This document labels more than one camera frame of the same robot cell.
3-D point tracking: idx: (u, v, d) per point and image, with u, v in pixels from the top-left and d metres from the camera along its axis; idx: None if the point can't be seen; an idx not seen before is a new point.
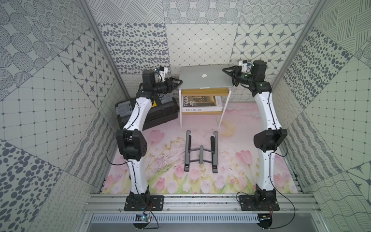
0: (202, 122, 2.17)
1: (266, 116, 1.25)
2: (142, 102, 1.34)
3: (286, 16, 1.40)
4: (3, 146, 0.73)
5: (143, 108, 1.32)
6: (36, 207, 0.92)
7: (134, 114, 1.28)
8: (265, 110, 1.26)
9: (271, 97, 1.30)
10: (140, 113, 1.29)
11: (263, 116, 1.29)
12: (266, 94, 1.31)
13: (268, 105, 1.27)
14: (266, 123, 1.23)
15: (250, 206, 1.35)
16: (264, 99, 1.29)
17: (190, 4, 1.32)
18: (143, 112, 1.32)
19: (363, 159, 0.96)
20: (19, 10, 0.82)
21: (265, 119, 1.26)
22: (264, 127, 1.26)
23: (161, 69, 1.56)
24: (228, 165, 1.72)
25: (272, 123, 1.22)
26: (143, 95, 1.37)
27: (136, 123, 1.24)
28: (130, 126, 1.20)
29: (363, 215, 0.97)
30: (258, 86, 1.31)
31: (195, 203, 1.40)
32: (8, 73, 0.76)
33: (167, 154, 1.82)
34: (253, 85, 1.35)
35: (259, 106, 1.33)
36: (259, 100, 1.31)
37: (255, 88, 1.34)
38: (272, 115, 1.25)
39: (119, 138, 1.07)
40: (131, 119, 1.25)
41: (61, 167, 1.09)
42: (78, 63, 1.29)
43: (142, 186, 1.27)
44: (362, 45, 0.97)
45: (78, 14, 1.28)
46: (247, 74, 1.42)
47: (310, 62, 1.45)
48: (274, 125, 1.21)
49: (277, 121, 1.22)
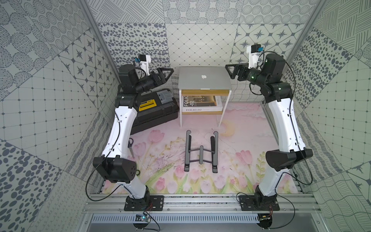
0: (202, 122, 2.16)
1: (287, 134, 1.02)
2: (124, 114, 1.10)
3: (286, 16, 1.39)
4: (3, 146, 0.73)
5: (125, 122, 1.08)
6: (36, 207, 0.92)
7: (114, 135, 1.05)
8: (286, 127, 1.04)
9: (292, 106, 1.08)
10: (121, 132, 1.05)
11: (280, 130, 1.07)
12: (286, 102, 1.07)
13: (289, 118, 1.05)
14: (288, 144, 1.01)
15: (250, 206, 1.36)
16: (284, 109, 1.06)
17: (190, 4, 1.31)
18: (125, 128, 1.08)
19: (363, 159, 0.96)
20: (20, 10, 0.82)
21: (286, 137, 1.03)
22: (284, 147, 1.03)
23: (141, 59, 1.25)
24: (228, 165, 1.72)
25: (294, 143, 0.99)
26: (124, 100, 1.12)
27: (117, 146, 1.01)
28: (110, 153, 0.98)
29: (364, 215, 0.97)
30: (276, 90, 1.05)
31: (195, 203, 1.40)
32: (8, 73, 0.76)
33: (167, 154, 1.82)
34: (268, 88, 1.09)
35: (275, 116, 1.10)
36: (277, 110, 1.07)
37: (271, 93, 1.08)
38: (295, 131, 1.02)
39: (98, 168, 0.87)
40: (111, 140, 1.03)
41: (61, 167, 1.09)
42: (78, 63, 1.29)
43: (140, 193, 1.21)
44: (362, 45, 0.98)
45: (78, 14, 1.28)
46: (255, 72, 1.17)
47: (310, 62, 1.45)
48: (297, 145, 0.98)
49: (300, 139, 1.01)
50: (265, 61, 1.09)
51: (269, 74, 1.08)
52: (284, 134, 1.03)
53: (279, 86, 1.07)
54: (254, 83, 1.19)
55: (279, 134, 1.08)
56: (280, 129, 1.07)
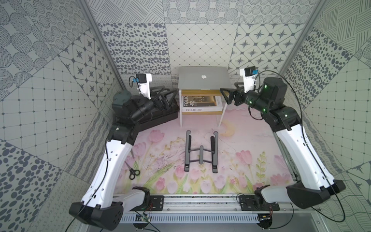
0: (202, 122, 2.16)
1: (310, 167, 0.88)
2: (115, 150, 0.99)
3: (286, 16, 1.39)
4: (3, 146, 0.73)
5: (113, 160, 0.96)
6: (36, 207, 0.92)
7: (99, 175, 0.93)
8: (307, 158, 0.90)
9: (304, 132, 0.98)
10: (107, 173, 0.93)
11: (301, 162, 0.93)
12: (298, 128, 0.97)
13: (306, 148, 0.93)
14: (315, 180, 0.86)
15: (250, 206, 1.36)
16: (298, 138, 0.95)
17: (190, 4, 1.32)
18: (113, 168, 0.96)
19: (363, 159, 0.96)
20: (20, 10, 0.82)
21: (310, 170, 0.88)
22: (311, 184, 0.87)
23: (140, 81, 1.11)
24: (228, 165, 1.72)
25: (322, 178, 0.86)
26: (118, 132, 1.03)
27: (99, 191, 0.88)
28: (91, 201, 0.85)
29: (364, 215, 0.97)
30: (282, 117, 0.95)
31: (195, 203, 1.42)
32: (8, 73, 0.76)
33: (167, 154, 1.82)
34: (272, 115, 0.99)
35: (290, 147, 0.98)
36: (290, 140, 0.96)
37: (278, 121, 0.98)
38: (317, 163, 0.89)
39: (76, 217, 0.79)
40: (96, 181, 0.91)
41: (61, 167, 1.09)
42: (78, 63, 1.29)
43: (139, 199, 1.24)
44: (362, 45, 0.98)
45: (78, 14, 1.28)
46: (251, 97, 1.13)
47: (310, 62, 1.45)
48: (325, 180, 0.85)
49: (326, 171, 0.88)
50: (263, 86, 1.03)
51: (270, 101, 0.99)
52: (308, 167, 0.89)
53: (285, 112, 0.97)
54: (253, 107, 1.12)
55: (300, 167, 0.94)
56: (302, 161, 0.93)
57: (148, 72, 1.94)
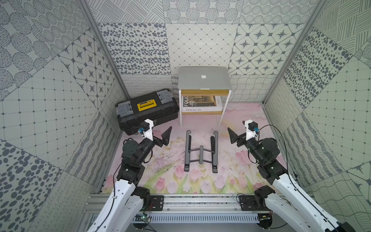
0: (202, 122, 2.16)
1: (309, 211, 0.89)
2: (121, 189, 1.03)
3: (286, 16, 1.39)
4: (3, 146, 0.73)
5: (119, 198, 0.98)
6: (36, 207, 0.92)
7: (104, 213, 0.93)
8: (303, 202, 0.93)
9: (293, 180, 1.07)
10: (111, 210, 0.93)
11: (300, 208, 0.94)
12: (286, 178, 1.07)
13: (300, 195, 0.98)
14: (318, 224, 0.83)
15: (250, 206, 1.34)
16: (288, 185, 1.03)
17: (190, 4, 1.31)
18: (118, 207, 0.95)
19: (363, 159, 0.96)
20: (20, 10, 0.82)
21: (308, 214, 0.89)
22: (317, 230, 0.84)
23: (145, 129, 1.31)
24: (228, 165, 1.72)
25: (324, 221, 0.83)
26: (127, 174, 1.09)
27: (101, 228, 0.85)
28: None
29: (364, 215, 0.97)
30: (272, 172, 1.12)
31: (195, 203, 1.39)
32: (8, 73, 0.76)
33: (167, 154, 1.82)
34: (264, 170, 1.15)
35: (287, 196, 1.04)
36: (282, 188, 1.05)
37: (267, 174, 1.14)
38: (314, 206, 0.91)
39: None
40: (99, 219, 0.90)
41: (61, 167, 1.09)
42: (78, 63, 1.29)
43: (138, 208, 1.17)
44: (362, 45, 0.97)
45: (78, 14, 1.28)
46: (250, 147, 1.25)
47: (310, 62, 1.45)
48: (328, 222, 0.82)
49: (325, 212, 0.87)
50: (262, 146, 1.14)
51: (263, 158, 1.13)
52: (308, 211, 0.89)
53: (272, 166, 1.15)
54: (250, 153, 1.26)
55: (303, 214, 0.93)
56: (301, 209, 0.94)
57: (148, 72, 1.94)
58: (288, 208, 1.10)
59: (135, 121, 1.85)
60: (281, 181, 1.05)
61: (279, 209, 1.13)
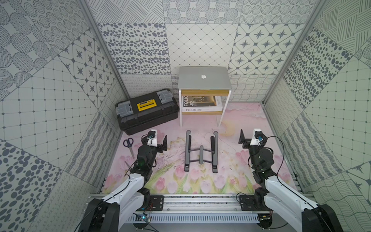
0: (202, 122, 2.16)
1: (292, 198, 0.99)
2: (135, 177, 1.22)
3: (286, 16, 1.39)
4: (3, 146, 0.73)
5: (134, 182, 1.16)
6: (36, 207, 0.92)
7: (121, 186, 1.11)
8: (286, 192, 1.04)
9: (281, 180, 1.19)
10: (128, 186, 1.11)
11: (286, 199, 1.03)
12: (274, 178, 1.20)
13: (286, 187, 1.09)
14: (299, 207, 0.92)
15: (250, 207, 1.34)
16: (276, 182, 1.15)
17: (190, 4, 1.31)
18: (132, 188, 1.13)
19: (363, 159, 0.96)
20: (19, 10, 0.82)
21: (292, 201, 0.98)
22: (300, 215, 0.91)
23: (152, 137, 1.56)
24: (228, 165, 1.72)
25: (304, 203, 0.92)
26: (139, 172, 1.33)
27: (119, 195, 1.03)
28: (110, 199, 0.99)
29: (364, 215, 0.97)
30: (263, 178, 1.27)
31: (195, 203, 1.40)
32: (8, 73, 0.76)
33: (167, 154, 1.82)
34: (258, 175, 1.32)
35: (276, 194, 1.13)
36: (271, 185, 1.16)
37: (260, 179, 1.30)
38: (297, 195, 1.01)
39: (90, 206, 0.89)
40: (116, 191, 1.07)
41: (61, 167, 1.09)
42: (78, 63, 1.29)
43: (138, 204, 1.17)
44: (362, 45, 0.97)
45: (78, 14, 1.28)
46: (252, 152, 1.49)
47: (310, 62, 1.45)
48: (308, 204, 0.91)
49: (307, 199, 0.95)
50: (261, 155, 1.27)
51: (260, 166, 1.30)
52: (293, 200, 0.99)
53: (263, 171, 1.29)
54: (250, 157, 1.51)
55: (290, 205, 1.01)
56: (286, 200, 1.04)
57: (148, 72, 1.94)
58: (283, 204, 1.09)
59: (135, 121, 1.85)
60: (269, 180, 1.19)
61: (277, 205, 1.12)
